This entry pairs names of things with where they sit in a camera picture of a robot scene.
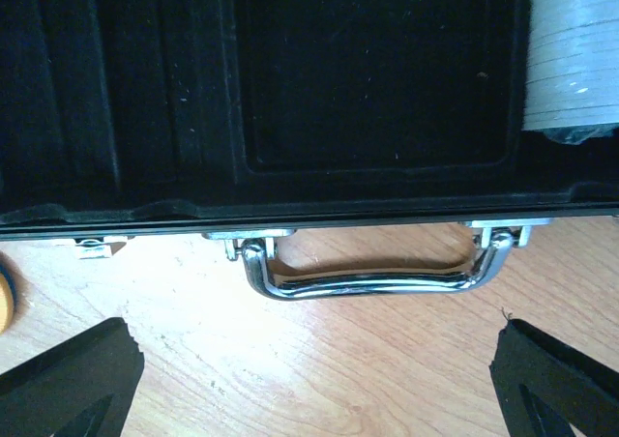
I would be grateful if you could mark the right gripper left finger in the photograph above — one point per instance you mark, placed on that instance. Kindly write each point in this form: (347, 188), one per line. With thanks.
(83, 386)

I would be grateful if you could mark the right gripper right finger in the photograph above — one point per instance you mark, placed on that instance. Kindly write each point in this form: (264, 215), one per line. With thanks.
(545, 387)

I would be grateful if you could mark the white poker chip stack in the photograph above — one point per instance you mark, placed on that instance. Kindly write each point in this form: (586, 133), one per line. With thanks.
(572, 70)

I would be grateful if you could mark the black poker set case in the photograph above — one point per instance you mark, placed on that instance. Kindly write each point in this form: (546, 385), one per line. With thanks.
(247, 120)

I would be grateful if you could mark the orange dealer button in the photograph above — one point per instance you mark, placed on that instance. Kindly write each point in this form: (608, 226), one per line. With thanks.
(8, 302)

